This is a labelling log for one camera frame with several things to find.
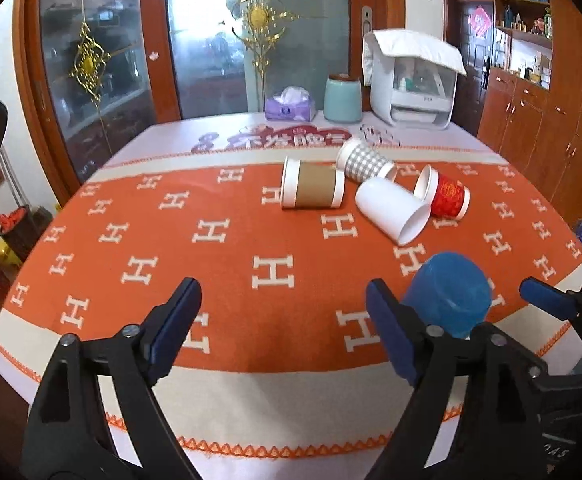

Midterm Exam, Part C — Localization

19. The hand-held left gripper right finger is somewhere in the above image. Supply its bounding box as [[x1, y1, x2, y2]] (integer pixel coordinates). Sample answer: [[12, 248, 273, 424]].
[[365, 279, 549, 480]]

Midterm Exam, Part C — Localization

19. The teal ceramic jar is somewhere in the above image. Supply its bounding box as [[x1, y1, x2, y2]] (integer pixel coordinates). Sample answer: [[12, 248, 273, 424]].
[[324, 74, 363, 123]]

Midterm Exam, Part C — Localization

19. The grey checked paper cup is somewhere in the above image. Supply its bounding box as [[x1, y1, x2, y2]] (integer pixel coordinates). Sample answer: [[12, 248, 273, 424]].
[[335, 138, 398, 184]]

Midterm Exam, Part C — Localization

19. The white quilted cover cloth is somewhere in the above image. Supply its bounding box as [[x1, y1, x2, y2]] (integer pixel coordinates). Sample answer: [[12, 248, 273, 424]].
[[362, 29, 468, 87]]

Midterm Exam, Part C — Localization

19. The purple tissue box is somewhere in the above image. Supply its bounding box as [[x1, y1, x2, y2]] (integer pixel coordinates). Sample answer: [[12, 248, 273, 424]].
[[264, 86, 317, 122]]

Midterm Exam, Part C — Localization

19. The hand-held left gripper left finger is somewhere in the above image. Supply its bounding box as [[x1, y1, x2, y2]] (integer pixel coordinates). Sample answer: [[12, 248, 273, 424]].
[[21, 276, 202, 480]]

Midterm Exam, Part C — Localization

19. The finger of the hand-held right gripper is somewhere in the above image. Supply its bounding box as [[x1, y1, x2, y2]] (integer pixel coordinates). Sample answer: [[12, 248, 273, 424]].
[[519, 276, 582, 392]]

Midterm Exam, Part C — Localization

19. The orange patterned tablecloth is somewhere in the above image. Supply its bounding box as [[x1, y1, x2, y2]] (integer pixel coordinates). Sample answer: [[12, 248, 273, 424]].
[[0, 120, 582, 480]]

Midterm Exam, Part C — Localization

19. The blue plastic cup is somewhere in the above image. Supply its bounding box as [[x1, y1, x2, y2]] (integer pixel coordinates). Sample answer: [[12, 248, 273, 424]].
[[400, 252, 492, 339]]

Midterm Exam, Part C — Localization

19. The brown sleeved paper cup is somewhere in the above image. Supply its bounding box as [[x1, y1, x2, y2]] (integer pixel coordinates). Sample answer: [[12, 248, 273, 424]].
[[280, 156, 346, 210]]

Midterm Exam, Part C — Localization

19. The white countertop cabinet appliance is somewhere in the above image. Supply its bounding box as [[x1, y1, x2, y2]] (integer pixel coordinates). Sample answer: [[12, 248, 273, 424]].
[[371, 52, 458, 132]]

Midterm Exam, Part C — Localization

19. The dark bucket with red contents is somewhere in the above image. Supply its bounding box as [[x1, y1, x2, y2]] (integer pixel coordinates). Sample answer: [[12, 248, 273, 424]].
[[0, 205, 54, 262]]

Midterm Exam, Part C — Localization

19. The plain white paper cup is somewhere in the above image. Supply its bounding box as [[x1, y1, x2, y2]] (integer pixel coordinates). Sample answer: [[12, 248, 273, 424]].
[[355, 177, 432, 247]]

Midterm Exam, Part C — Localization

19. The glass sliding door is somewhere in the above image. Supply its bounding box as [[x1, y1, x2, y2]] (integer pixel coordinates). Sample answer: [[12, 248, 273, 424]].
[[165, 0, 352, 120], [38, 0, 160, 173]]

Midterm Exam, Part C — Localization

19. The brown wooden door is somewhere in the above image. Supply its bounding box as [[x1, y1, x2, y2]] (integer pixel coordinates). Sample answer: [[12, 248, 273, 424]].
[[443, 0, 494, 138]]

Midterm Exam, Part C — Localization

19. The red paper cup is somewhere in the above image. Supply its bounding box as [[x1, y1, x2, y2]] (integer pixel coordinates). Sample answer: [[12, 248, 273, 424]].
[[413, 165, 470, 221]]

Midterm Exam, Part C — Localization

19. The gold door ornament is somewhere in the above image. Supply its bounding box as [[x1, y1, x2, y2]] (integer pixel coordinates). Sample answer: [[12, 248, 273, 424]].
[[70, 0, 113, 107], [226, 0, 292, 83]]

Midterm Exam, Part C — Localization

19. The red door decoration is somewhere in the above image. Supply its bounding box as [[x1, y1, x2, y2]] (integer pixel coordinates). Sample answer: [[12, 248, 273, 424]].
[[468, 6, 492, 39]]

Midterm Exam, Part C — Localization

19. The wooden cabinet with shelves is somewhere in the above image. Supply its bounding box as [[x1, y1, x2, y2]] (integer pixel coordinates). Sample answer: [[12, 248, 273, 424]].
[[476, 0, 582, 223]]

